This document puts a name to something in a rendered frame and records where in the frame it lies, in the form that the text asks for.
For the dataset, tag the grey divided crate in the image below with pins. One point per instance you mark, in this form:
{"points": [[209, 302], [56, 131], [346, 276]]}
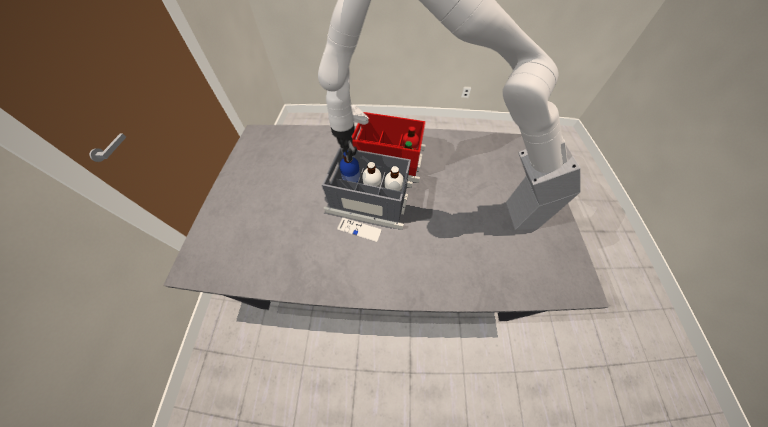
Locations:
{"points": [[365, 199]]}

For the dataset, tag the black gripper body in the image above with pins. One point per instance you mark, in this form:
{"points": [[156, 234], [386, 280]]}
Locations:
{"points": [[345, 135]]}

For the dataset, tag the cream bottle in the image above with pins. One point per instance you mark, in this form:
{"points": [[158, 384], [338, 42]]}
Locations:
{"points": [[394, 180], [371, 175]]}

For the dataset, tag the white paper pick list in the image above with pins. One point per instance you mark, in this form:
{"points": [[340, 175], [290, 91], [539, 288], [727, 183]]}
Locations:
{"points": [[359, 229]]}

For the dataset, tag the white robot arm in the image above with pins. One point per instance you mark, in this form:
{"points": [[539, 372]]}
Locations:
{"points": [[479, 22]]}

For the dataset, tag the blue bottle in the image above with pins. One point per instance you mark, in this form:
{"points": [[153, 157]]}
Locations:
{"points": [[350, 170]]}

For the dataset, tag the red crate with dividers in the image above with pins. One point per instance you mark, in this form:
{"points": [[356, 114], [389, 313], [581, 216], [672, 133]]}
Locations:
{"points": [[394, 128]]}

